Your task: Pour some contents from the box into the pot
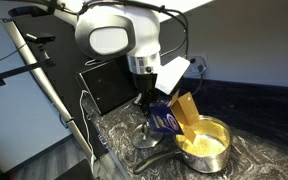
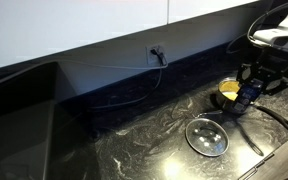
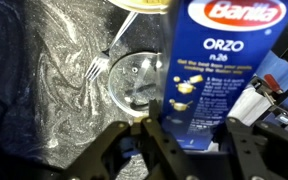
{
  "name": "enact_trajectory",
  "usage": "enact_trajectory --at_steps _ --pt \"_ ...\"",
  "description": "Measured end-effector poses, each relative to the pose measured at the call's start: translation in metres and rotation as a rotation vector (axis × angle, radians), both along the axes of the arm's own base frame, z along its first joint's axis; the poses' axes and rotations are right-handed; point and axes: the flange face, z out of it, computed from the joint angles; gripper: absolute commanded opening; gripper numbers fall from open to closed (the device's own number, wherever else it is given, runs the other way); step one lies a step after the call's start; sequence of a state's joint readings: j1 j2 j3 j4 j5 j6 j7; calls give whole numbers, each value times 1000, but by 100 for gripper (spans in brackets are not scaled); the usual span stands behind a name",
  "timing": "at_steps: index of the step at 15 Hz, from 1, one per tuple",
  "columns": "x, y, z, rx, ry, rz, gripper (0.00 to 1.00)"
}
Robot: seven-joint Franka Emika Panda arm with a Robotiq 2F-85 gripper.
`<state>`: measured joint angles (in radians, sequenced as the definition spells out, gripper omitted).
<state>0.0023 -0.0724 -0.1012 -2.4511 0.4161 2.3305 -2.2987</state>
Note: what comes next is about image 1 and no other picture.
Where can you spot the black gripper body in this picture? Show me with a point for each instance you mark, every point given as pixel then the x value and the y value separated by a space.
pixel 146 86

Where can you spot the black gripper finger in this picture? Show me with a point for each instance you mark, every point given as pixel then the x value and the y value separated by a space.
pixel 144 109
pixel 154 100

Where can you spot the blue Barilla orzo pasta box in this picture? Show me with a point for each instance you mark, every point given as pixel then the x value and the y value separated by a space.
pixel 164 121

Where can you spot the glass pot lid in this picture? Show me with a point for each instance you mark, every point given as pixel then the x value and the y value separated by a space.
pixel 140 140

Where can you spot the black flat panel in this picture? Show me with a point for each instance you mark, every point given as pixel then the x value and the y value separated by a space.
pixel 107 86

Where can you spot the wide white cabinet door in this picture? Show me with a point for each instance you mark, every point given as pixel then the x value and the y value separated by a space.
pixel 190 6

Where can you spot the silver metal frame rail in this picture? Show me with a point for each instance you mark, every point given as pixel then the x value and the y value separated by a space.
pixel 47 83

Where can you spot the black exterior camera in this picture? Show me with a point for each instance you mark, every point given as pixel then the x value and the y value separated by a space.
pixel 44 37

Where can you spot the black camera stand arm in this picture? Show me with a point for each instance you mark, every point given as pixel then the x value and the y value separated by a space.
pixel 17 70

